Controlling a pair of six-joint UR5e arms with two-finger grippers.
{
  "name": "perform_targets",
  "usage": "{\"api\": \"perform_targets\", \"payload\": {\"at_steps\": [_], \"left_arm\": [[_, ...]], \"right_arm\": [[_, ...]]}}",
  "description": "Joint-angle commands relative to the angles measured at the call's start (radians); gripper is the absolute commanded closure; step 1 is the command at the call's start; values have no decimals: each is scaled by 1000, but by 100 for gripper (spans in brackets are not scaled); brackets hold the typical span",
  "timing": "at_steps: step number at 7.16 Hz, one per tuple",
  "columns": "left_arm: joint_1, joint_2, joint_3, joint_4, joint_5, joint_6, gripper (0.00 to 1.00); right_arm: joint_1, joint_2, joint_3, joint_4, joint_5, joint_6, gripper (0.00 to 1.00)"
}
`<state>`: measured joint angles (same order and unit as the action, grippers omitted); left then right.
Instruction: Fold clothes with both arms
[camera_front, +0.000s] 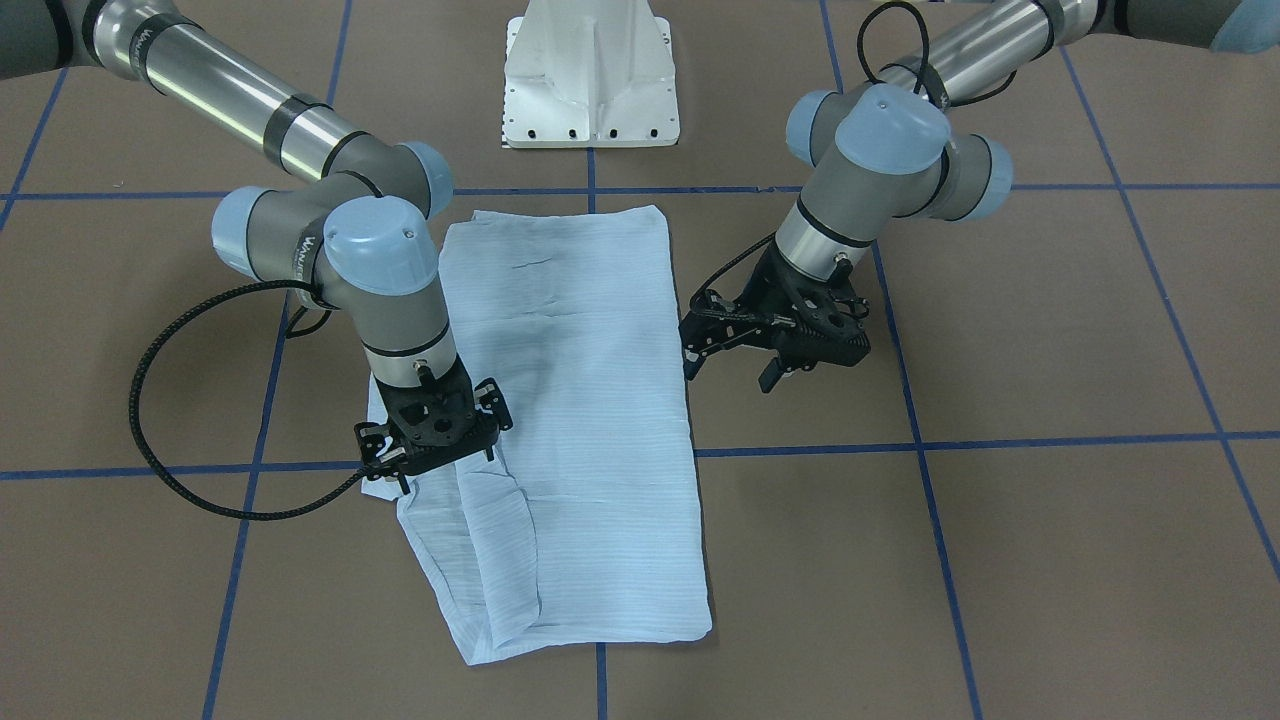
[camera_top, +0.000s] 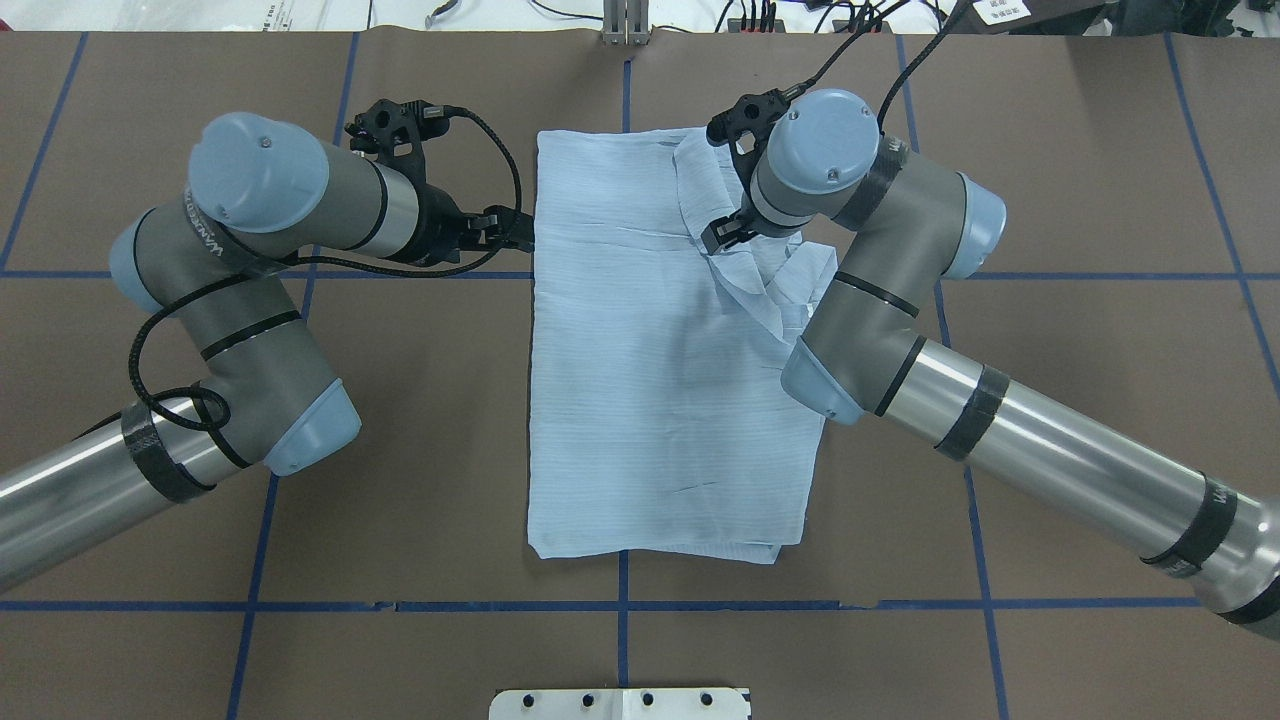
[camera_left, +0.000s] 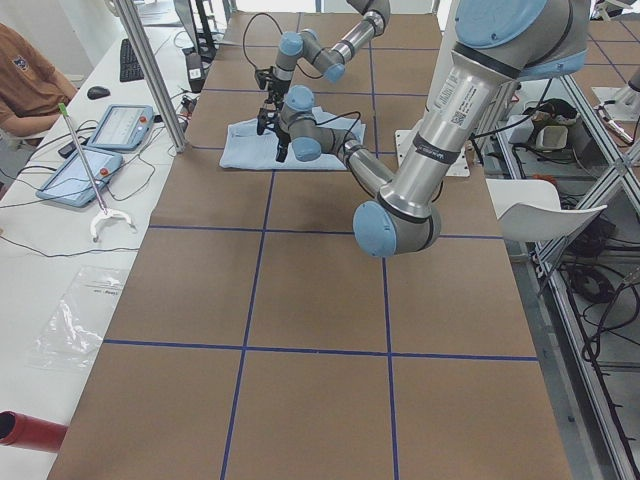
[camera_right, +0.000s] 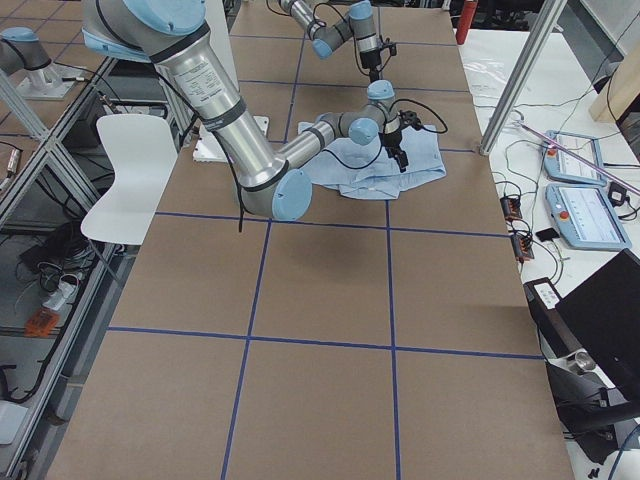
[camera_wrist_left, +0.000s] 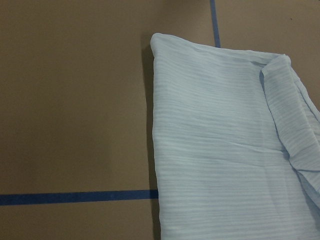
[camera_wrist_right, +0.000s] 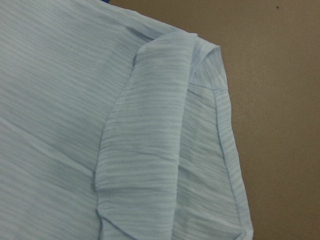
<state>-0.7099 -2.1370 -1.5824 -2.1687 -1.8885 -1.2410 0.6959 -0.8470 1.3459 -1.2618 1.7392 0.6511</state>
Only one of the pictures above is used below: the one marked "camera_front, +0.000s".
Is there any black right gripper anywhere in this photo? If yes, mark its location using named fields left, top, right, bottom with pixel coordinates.
left=355, top=357, right=513, bottom=497

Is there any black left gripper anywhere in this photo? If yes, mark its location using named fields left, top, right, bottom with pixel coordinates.
left=678, top=241, right=870, bottom=395

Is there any light blue button shirt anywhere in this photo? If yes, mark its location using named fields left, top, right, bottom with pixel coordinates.
left=396, top=205, right=713, bottom=666

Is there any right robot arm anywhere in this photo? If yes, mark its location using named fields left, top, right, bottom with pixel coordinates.
left=3, top=1, right=512, bottom=484

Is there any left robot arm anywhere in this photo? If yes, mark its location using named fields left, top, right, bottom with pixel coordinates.
left=678, top=1, right=1277, bottom=392

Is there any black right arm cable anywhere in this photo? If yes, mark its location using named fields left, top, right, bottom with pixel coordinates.
left=128, top=281, right=372, bottom=523

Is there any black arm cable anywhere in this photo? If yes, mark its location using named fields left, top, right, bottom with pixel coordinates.
left=128, top=281, right=372, bottom=523
left=690, top=0, right=1021, bottom=301

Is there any white camera mast base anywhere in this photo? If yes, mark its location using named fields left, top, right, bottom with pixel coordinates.
left=500, top=1, right=681, bottom=149

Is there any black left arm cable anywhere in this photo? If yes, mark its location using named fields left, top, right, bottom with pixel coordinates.
left=690, top=0, right=1021, bottom=301

